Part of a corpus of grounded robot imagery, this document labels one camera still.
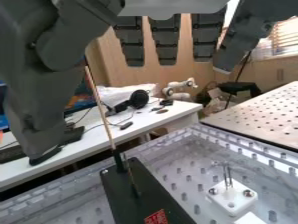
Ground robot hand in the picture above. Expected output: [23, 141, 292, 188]
[0, 0, 298, 167]

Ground white plastic bag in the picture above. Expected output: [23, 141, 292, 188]
[96, 83, 159, 108]

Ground thin stick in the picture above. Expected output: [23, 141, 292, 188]
[84, 65, 128, 174]

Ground black headphones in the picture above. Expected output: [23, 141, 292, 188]
[112, 89, 152, 114]

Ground white desk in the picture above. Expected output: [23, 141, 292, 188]
[0, 98, 205, 193]

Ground small white jointed device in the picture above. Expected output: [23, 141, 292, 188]
[160, 77, 200, 103]

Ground clear box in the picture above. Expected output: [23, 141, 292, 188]
[0, 123, 298, 224]

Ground black plate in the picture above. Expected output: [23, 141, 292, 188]
[99, 157, 197, 224]

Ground small white holder block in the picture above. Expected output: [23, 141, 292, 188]
[205, 179, 260, 218]

